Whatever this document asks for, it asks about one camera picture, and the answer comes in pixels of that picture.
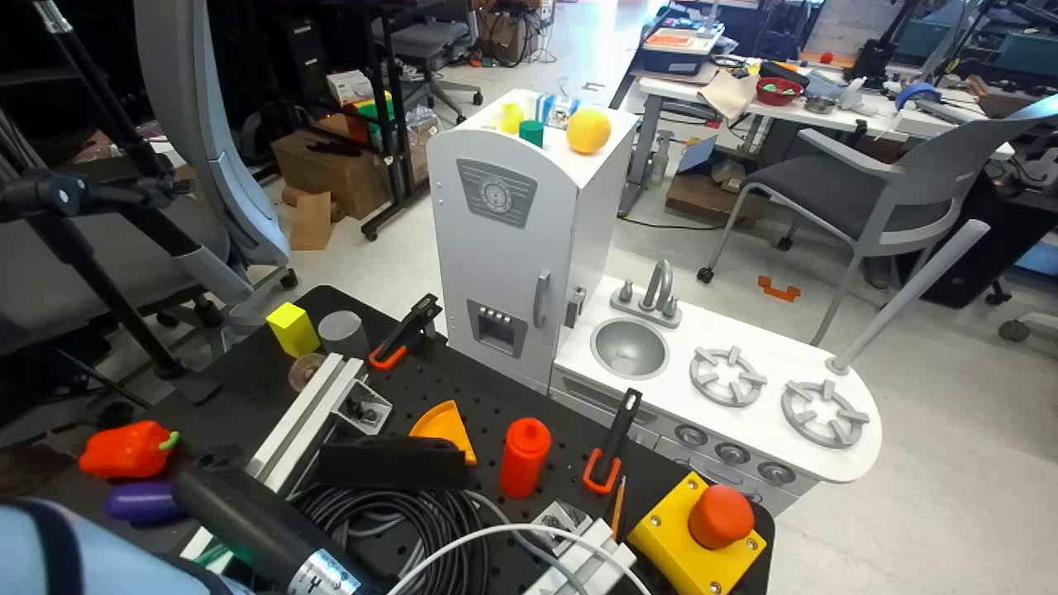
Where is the white toy fridge cabinet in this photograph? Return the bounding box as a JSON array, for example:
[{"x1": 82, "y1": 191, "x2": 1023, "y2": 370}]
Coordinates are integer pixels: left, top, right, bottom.
[{"x1": 427, "y1": 89, "x2": 637, "y2": 389}]

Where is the red toy bell pepper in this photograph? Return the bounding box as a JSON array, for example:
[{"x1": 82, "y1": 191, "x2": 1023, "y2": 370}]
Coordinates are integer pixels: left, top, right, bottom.
[{"x1": 80, "y1": 420, "x2": 181, "y2": 480}]

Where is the green toy cup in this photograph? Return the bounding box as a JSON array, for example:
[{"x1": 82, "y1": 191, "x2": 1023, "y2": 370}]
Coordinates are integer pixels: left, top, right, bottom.
[{"x1": 518, "y1": 120, "x2": 546, "y2": 148}]

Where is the black orange clamp left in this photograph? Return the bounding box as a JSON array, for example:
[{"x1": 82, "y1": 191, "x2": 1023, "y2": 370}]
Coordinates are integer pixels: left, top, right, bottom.
[{"x1": 366, "y1": 293, "x2": 438, "y2": 372}]

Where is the yellow ball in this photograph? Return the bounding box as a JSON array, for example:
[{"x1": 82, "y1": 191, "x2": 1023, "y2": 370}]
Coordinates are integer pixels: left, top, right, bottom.
[{"x1": 565, "y1": 109, "x2": 611, "y2": 156}]

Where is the orange wedge-shaped dish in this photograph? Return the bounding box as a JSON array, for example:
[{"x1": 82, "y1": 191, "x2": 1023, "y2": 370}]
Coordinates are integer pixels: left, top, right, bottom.
[{"x1": 409, "y1": 399, "x2": 479, "y2": 467}]

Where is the orange bracket on floor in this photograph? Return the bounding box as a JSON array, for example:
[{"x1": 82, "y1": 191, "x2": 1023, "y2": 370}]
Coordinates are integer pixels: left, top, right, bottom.
[{"x1": 757, "y1": 275, "x2": 800, "y2": 303}]

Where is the grey office chair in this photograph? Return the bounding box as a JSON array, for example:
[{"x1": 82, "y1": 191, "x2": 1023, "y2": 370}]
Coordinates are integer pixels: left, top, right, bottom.
[{"x1": 697, "y1": 97, "x2": 1058, "y2": 343}]

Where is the purple toy eggplant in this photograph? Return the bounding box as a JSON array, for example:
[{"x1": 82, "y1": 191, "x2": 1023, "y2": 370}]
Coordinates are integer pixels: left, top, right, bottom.
[{"x1": 104, "y1": 482, "x2": 184, "y2": 525}]

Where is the white cable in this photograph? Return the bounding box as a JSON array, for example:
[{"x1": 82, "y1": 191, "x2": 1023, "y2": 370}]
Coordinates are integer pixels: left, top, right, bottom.
[{"x1": 384, "y1": 520, "x2": 653, "y2": 595}]

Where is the cardboard box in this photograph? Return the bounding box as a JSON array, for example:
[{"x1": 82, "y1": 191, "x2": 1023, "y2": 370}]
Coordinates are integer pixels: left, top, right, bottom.
[{"x1": 270, "y1": 131, "x2": 389, "y2": 219}]

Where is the yellow emergency stop button box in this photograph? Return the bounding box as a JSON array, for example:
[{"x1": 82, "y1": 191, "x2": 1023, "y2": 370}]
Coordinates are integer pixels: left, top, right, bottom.
[{"x1": 628, "y1": 472, "x2": 766, "y2": 595}]

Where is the black camera tripod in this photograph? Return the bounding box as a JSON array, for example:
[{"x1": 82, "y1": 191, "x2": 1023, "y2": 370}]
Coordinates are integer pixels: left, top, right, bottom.
[{"x1": 0, "y1": 0, "x2": 199, "y2": 379}]

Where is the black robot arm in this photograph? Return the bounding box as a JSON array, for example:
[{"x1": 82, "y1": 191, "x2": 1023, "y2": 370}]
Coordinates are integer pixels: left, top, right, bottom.
[{"x1": 174, "y1": 468, "x2": 374, "y2": 595}]

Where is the grey cylinder block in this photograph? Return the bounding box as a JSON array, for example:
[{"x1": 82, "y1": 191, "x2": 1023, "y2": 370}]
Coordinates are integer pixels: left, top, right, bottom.
[{"x1": 318, "y1": 309, "x2": 366, "y2": 356}]

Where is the black perforated board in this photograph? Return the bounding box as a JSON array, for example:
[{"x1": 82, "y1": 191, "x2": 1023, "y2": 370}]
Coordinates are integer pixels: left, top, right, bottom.
[{"x1": 44, "y1": 284, "x2": 777, "y2": 595}]

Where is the black orange clamp right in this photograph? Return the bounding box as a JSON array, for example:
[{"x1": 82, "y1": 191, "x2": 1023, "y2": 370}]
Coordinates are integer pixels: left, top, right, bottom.
[{"x1": 582, "y1": 386, "x2": 641, "y2": 497}]

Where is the yellow cube block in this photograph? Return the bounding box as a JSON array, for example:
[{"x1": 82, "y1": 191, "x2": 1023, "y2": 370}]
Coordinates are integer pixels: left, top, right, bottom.
[{"x1": 265, "y1": 302, "x2": 318, "y2": 356}]

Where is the aluminium extrusion rail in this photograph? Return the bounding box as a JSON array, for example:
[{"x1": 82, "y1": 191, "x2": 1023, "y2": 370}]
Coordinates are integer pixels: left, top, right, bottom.
[{"x1": 244, "y1": 354, "x2": 359, "y2": 492}]

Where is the red squeeze bottle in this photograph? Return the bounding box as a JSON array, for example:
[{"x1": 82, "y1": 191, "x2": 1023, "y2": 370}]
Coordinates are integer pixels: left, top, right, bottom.
[{"x1": 500, "y1": 417, "x2": 553, "y2": 500}]

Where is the cluttered background desk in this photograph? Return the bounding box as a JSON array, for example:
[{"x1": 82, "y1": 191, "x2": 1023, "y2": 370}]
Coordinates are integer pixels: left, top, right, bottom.
[{"x1": 611, "y1": 0, "x2": 1058, "y2": 219}]

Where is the coiled black cable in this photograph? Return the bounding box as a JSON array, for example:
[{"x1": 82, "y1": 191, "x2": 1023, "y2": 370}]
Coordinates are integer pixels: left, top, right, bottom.
[{"x1": 289, "y1": 482, "x2": 513, "y2": 595}]

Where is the white toy kitchen counter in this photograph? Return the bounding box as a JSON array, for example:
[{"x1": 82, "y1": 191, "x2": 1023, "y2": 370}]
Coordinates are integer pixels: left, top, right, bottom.
[{"x1": 549, "y1": 278, "x2": 883, "y2": 516}]

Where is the black orange clamp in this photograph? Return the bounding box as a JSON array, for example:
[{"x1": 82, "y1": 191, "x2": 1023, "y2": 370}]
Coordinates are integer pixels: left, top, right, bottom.
[
  {"x1": 366, "y1": 293, "x2": 438, "y2": 372},
  {"x1": 582, "y1": 386, "x2": 641, "y2": 497}
]

